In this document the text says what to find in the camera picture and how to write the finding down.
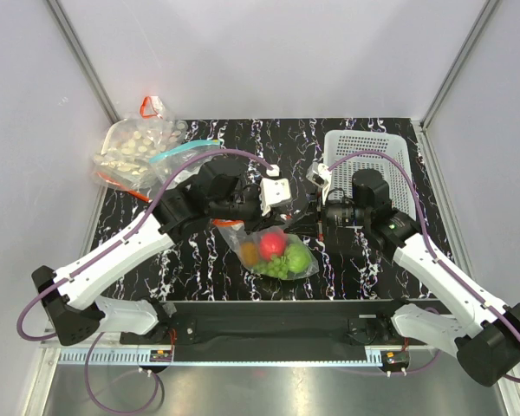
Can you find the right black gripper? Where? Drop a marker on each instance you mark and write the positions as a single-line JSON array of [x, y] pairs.
[[323, 229]]

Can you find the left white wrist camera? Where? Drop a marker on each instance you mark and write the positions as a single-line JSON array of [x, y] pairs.
[[274, 193]]

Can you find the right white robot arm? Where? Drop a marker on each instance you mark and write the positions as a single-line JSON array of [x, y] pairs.
[[482, 333]]

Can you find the left aluminium frame post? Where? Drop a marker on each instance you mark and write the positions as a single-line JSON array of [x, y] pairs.
[[71, 38]]

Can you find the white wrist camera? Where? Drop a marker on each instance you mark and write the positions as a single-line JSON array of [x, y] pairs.
[[319, 175], [274, 193]]

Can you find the aluminium frame post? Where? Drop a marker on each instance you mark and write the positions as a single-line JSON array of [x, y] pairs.
[[474, 35], [71, 38]]

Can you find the clear bag teal zipper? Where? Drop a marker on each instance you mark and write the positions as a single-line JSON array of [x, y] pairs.
[[164, 164]]

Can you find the clear bag orange zipper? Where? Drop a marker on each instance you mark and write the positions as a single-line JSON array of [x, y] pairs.
[[235, 235]]

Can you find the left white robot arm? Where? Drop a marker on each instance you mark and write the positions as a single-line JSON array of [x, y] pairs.
[[72, 295]]

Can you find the red apple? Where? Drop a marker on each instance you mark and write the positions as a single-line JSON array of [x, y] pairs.
[[272, 244]]

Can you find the white slotted cable duct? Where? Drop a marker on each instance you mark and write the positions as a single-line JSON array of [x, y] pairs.
[[181, 358]]

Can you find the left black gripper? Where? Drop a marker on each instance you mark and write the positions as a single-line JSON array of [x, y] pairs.
[[274, 217]]

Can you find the front aluminium rail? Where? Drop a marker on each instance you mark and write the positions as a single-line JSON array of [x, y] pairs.
[[408, 322]]

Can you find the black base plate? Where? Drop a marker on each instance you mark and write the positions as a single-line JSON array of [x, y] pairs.
[[315, 348]]

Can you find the small bag orange zipper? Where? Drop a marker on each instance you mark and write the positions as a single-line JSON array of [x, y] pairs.
[[153, 107]]

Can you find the brown kiwi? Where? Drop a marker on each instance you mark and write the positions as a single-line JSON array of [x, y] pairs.
[[249, 254]]

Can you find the right aluminium frame post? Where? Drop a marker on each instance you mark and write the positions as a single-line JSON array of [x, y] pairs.
[[474, 35]]

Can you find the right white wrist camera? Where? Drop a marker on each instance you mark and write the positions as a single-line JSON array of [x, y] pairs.
[[319, 175]]

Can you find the white plastic basket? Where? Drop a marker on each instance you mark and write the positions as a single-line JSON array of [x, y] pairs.
[[340, 143]]

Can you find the bag of round biscuits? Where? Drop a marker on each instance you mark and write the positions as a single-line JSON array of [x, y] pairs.
[[123, 160]]

